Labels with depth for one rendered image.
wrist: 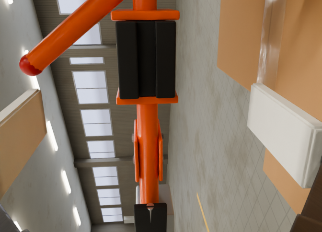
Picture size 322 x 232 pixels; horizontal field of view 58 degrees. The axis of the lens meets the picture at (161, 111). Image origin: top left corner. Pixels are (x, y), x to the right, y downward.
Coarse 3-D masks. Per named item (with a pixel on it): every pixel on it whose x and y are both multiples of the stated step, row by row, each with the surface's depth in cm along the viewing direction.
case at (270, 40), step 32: (224, 0) 45; (256, 0) 33; (288, 0) 26; (320, 0) 21; (224, 32) 46; (256, 32) 33; (288, 32) 26; (320, 32) 22; (224, 64) 46; (256, 64) 34; (288, 64) 26; (320, 64) 22; (288, 96) 26; (320, 96) 22
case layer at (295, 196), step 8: (264, 160) 128; (272, 160) 120; (264, 168) 128; (272, 168) 120; (280, 168) 113; (272, 176) 121; (280, 176) 114; (288, 176) 107; (280, 184) 114; (288, 184) 107; (296, 184) 102; (280, 192) 114; (288, 192) 108; (296, 192) 102; (304, 192) 97; (288, 200) 108; (296, 200) 102; (304, 200) 97; (296, 208) 102
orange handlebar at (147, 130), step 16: (144, 0) 25; (144, 112) 29; (144, 128) 29; (160, 128) 33; (144, 144) 30; (160, 144) 30; (144, 160) 31; (160, 160) 31; (144, 176) 32; (160, 176) 32; (144, 192) 32
